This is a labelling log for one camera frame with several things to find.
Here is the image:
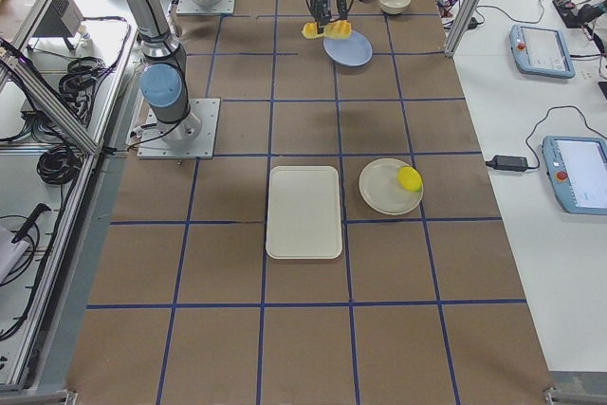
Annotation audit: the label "white rectangular tray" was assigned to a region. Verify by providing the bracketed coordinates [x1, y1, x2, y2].
[266, 166, 342, 260]

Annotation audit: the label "black power adapter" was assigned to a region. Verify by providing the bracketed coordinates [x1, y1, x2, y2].
[485, 155, 529, 173]

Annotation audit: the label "orange striped bread roll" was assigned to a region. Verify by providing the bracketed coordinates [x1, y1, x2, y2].
[302, 20, 352, 40]

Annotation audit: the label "coiled black cables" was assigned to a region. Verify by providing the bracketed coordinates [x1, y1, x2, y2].
[57, 56, 118, 105]

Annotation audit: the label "grey control box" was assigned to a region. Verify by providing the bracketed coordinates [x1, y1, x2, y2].
[32, 0, 83, 50]

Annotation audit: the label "far blue teach pendant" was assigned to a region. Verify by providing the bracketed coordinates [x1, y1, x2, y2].
[509, 25, 576, 79]

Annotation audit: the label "yellow lemon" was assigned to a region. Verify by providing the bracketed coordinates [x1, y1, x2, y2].
[396, 166, 423, 193]

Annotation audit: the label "near blue teach pendant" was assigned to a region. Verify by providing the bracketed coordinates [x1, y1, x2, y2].
[542, 136, 606, 215]

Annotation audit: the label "cream round plate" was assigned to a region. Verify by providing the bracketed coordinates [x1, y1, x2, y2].
[359, 158, 423, 215]

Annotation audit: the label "blue plate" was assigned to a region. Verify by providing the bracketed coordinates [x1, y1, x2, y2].
[323, 31, 373, 67]

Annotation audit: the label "blue teach pendant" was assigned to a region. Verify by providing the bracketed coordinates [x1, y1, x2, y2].
[509, 25, 576, 79]
[542, 136, 606, 215]

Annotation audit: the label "cream bowl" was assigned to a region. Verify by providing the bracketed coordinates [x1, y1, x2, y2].
[378, 0, 412, 15]

